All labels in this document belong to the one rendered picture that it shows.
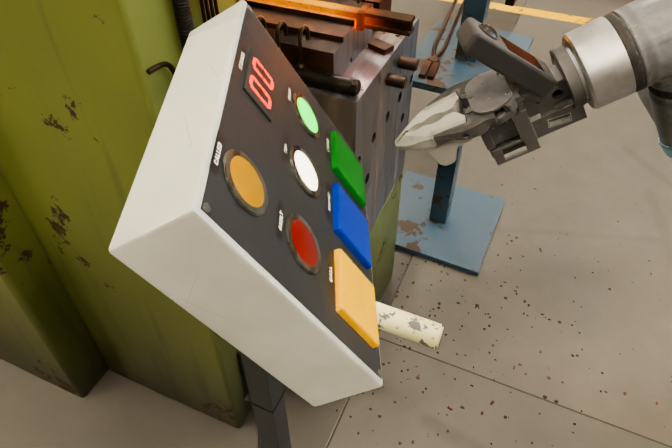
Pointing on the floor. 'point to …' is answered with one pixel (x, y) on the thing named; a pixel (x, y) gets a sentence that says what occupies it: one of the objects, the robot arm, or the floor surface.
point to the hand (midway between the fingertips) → (403, 136)
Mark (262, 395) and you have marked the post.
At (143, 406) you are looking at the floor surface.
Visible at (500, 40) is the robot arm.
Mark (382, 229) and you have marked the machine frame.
